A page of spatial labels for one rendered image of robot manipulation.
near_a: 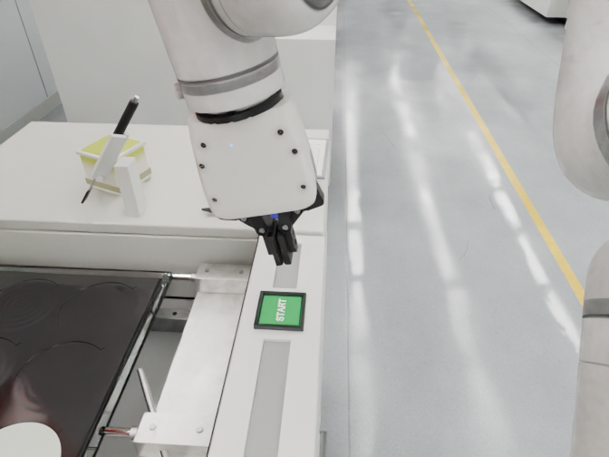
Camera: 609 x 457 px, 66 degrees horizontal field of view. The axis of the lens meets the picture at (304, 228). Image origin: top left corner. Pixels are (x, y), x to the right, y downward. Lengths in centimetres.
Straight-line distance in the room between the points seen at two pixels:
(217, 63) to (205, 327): 39
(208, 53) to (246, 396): 31
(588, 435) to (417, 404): 126
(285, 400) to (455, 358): 137
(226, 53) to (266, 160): 9
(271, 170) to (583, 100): 29
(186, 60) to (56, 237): 48
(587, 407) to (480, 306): 161
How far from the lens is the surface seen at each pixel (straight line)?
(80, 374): 63
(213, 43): 35
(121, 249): 75
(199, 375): 61
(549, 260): 237
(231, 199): 42
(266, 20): 31
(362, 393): 165
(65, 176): 88
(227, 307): 67
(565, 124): 52
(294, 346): 52
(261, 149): 39
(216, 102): 37
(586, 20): 52
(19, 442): 60
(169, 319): 72
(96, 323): 68
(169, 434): 54
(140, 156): 79
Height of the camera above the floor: 136
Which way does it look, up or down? 36 degrees down
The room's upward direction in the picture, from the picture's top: straight up
